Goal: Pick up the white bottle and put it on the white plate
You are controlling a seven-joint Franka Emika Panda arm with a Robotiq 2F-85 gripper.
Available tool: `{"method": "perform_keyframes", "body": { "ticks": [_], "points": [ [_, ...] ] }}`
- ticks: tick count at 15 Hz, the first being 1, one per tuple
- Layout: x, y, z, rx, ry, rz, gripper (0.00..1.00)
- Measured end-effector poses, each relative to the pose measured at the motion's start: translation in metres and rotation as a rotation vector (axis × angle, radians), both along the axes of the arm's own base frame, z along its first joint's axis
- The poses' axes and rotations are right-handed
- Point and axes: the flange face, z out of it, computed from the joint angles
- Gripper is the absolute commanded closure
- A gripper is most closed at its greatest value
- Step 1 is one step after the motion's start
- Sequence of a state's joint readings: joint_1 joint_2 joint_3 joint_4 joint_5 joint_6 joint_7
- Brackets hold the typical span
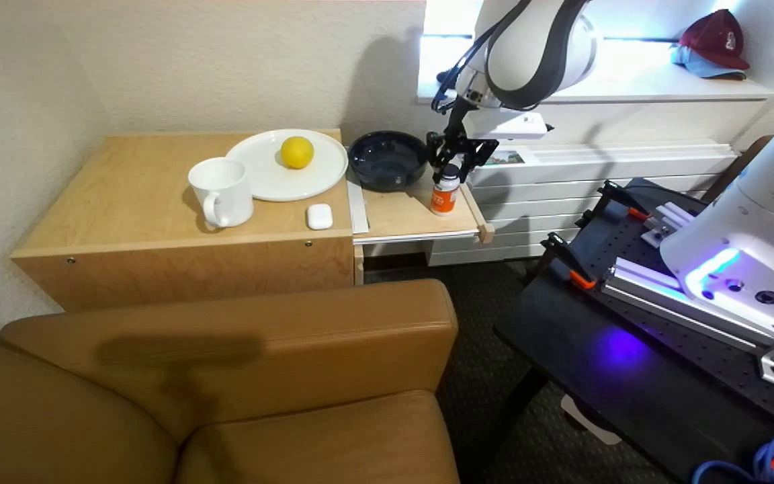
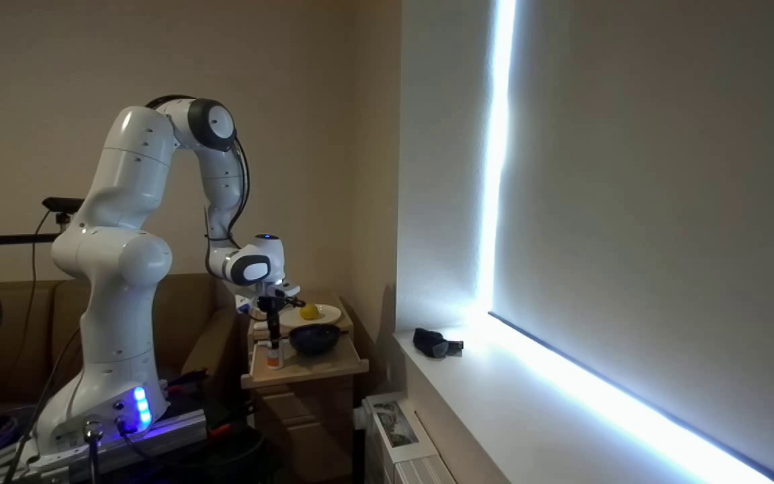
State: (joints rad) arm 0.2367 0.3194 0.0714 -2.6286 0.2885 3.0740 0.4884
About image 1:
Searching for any brown leather armchair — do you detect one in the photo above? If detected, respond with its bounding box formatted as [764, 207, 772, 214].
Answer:
[0, 276, 463, 484]

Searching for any white ceramic mug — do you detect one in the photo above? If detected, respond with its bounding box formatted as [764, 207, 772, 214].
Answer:
[185, 153, 256, 230]

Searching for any dark blue bowl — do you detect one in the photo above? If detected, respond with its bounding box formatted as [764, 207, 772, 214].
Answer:
[344, 129, 432, 194]

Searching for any white bottle with orange base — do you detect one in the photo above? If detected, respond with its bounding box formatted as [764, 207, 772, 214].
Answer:
[426, 168, 464, 214]

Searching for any dark red baseball cap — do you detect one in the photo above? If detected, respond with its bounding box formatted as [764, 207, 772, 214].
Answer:
[676, 4, 753, 74]

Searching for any white round plate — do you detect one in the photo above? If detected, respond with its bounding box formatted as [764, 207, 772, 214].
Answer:
[223, 126, 351, 203]

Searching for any white window sill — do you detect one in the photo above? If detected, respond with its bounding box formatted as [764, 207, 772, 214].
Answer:
[414, 32, 774, 108]

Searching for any white paper scrap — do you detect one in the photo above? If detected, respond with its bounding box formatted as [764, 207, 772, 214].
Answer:
[558, 393, 624, 449]

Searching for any short aluminium rail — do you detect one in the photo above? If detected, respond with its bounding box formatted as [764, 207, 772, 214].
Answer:
[640, 198, 703, 254]

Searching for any small white earbuds case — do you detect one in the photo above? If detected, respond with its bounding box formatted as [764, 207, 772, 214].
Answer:
[304, 202, 335, 233]

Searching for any wooden pull-out tray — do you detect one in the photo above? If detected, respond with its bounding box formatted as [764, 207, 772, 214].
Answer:
[348, 132, 496, 249]

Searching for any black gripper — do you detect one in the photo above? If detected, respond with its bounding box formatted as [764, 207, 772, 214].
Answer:
[424, 96, 502, 184]

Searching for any black robot table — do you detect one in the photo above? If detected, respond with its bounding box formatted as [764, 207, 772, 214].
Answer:
[491, 175, 774, 484]

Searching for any long aluminium rail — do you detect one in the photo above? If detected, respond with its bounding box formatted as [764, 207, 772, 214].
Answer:
[598, 254, 774, 378]

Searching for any yellow lemon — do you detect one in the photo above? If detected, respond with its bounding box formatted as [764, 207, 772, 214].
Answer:
[277, 135, 318, 172]

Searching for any light wooden desk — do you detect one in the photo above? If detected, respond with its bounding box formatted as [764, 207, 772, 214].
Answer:
[7, 126, 361, 313]

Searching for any black clamp with orange handle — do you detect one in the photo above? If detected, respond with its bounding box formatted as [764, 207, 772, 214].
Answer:
[541, 230, 601, 296]
[593, 179, 651, 227]

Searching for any white wall heater unit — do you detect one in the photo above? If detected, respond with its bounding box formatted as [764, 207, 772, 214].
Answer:
[424, 139, 741, 269]

